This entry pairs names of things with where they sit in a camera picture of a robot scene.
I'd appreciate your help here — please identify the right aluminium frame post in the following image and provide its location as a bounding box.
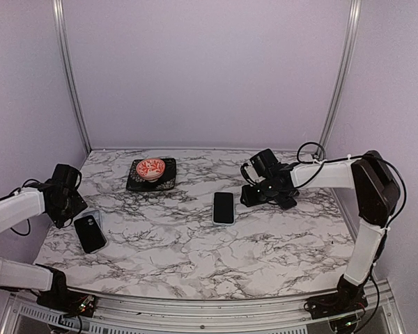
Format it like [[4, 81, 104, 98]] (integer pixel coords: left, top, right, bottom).
[[319, 0, 362, 149]]

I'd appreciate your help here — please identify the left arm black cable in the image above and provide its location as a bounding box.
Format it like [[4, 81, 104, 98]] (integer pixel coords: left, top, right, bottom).
[[6, 178, 48, 237]]

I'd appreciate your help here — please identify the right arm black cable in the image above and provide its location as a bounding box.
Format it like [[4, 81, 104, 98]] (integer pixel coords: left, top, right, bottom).
[[295, 141, 408, 230]]

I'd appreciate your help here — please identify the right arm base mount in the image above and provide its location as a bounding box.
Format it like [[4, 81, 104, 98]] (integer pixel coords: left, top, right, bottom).
[[303, 292, 369, 319]]

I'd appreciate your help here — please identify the black smartphone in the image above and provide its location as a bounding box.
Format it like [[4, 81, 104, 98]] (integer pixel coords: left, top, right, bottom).
[[275, 194, 297, 210], [213, 192, 235, 224]]

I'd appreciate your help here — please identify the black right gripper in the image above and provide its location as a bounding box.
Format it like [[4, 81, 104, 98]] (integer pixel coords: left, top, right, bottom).
[[241, 177, 281, 207]]

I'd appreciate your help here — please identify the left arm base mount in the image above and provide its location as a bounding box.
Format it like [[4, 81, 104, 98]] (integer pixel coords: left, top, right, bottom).
[[36, 292, 97, 317]]

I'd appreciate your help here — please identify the light blue phone case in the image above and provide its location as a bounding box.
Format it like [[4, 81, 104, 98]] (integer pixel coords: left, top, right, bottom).
[[212, 191, 235, 227]]

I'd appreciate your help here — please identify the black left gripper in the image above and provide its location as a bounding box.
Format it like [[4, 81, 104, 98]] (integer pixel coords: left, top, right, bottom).
[[48, 190, 88, 229]]

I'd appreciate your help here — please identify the aluminium frame post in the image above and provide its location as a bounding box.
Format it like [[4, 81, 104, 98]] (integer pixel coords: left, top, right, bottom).
[[52, 0, 92, 155], [319, 0, 362, 149]]

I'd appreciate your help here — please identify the aluminium front rail base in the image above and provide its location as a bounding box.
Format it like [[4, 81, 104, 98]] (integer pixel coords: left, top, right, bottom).
[[0, 280, 406, 333]]

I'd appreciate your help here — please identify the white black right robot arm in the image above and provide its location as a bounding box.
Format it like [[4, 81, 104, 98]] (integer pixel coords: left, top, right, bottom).
[[240, 149, 406, 312]]

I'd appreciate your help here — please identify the black phone case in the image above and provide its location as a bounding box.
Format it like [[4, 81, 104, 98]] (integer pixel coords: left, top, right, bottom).
[[74, 215, 107, 254]]

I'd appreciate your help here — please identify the black smartphone front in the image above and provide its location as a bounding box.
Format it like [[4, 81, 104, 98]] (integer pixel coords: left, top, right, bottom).
[[275, 194, 297, 210]]

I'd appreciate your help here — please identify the lavender phone case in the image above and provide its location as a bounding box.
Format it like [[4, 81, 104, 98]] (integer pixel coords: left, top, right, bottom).
[[77, 209, 102, 227]]

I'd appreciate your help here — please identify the left aluminium frame post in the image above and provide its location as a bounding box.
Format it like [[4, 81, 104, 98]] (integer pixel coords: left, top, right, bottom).
[[52, 0, 92, 155]]

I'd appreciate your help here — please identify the red white patterned bowl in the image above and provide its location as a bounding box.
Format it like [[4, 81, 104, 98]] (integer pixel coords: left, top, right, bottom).
[[136, 158, 166, 182]]

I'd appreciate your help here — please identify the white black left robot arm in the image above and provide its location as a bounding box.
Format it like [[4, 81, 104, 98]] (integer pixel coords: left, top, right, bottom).
[[0, 164, 87, 310]]

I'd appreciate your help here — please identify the black square plate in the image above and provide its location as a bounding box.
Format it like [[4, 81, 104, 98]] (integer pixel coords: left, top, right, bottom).
[[125, 158, 177, 192]]

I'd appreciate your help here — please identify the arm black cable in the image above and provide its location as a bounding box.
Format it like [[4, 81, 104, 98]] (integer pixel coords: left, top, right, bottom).
[[6, 178, 48, 237], [295, 141, 408, 230]]

